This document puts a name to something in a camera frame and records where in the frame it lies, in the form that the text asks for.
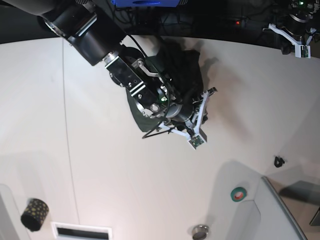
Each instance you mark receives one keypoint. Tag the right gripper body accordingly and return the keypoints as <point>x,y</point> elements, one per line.
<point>186,110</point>

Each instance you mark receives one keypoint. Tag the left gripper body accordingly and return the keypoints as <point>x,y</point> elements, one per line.
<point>297,24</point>

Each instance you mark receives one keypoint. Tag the dark green t-shirt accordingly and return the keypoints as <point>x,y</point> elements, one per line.
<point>153,82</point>

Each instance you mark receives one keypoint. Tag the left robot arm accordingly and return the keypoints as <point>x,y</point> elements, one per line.
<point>311,7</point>

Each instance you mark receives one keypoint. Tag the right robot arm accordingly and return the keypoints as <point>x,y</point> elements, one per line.
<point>85,26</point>

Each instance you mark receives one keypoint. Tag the green tape roll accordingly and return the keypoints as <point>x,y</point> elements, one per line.
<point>238,194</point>

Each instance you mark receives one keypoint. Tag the small black clip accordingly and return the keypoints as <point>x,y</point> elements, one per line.
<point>278,162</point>

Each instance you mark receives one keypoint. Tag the round metal tin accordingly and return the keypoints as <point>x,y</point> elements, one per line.
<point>200,232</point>

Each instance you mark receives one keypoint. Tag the blue box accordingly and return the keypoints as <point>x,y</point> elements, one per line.
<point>148,3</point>

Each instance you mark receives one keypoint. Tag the white slotted tray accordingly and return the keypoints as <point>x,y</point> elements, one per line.
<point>68,231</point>

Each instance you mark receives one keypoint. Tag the black gold dotted cup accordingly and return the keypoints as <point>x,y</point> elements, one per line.
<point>34,214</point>

